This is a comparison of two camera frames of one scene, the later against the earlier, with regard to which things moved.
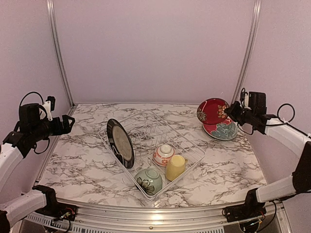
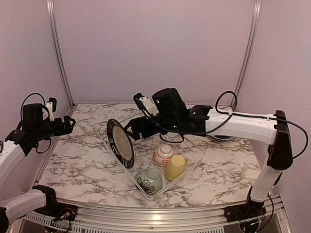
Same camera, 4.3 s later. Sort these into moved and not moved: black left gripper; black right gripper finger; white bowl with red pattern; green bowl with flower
Moved: black right gripper finger
Not moved: white bowl with red pattern; black left gripper; green bowl with flower
